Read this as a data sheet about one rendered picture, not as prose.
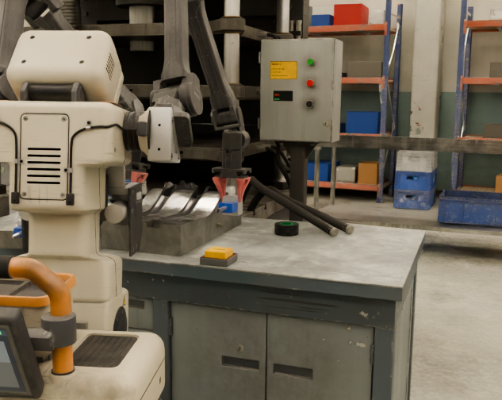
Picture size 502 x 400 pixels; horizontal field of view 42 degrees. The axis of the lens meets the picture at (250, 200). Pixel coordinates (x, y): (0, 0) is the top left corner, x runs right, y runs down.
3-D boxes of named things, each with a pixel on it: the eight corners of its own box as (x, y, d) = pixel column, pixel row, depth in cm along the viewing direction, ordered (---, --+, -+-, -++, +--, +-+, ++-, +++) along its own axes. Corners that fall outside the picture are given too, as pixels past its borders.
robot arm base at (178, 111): (132, 115, 137) (188, 116, 136) (139, 92, 143) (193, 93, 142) (139, 146, 144) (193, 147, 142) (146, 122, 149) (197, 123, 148)
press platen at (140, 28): (247, 67, 244) (247, 14, 241) (-30, 67, 286) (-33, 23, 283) (303, 74, 320) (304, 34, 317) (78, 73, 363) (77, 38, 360)
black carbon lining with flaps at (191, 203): (170, 227, 190) (170, 194, 189) (122, 222, 196) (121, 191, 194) (216, 208, 223) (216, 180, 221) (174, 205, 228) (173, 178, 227)
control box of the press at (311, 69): (321, 403, 268) (332, 36, 244) (251, 391, 277) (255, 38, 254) (332, 382, 288) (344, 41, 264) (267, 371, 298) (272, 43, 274)
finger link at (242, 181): (228, 199, 195) (228, 168, 194) (251, 201, 193) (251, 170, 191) (220, 202, 189) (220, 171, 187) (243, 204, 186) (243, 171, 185)
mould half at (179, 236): (180, 256, 184) (180, 209, 182) (101, 248, 192) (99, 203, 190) (241, 224, 231) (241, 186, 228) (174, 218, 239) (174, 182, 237)
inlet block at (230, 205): (225, 221, 181) (226, 201, 180) (209, 219, 183) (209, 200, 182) (242, 213, 193) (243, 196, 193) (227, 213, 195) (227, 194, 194)
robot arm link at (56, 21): (15, 11, 178) (38, -12, 172) (26, 5, 183) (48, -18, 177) (120, 131, 191) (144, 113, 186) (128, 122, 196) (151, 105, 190)
